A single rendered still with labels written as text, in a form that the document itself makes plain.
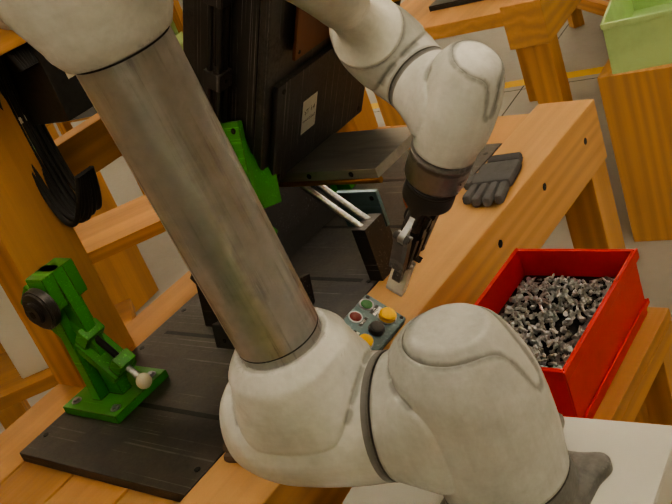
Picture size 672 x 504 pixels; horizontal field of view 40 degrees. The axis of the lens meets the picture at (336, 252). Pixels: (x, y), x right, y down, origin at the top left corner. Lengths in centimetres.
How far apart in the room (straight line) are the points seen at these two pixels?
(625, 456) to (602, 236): 114
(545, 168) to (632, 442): 89
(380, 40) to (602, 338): 54
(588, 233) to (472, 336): 132
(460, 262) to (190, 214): 83
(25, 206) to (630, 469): 111
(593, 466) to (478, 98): 46
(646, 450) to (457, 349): 32
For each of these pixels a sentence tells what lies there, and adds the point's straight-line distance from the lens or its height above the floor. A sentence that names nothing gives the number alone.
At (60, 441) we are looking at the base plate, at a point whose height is 90.
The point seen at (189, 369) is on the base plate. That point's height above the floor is 90.
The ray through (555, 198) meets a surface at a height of 81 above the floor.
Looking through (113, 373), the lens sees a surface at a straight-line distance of 164.
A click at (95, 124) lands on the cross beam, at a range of 196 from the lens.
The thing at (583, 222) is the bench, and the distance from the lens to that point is 226.
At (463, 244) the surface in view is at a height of 90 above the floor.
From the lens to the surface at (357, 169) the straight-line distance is 158.
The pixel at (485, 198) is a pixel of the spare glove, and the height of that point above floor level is 92.
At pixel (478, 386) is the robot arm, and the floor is 113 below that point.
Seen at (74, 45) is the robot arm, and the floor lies 157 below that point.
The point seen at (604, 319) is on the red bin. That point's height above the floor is 90.
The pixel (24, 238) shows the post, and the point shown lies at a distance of 175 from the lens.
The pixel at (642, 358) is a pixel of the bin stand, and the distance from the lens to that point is 150.
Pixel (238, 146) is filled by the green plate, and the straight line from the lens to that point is 158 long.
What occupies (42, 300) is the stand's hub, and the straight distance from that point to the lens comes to 158.
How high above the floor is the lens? 169
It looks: 25 degrees down
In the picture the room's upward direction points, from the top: 21 degrees counter-clockwise
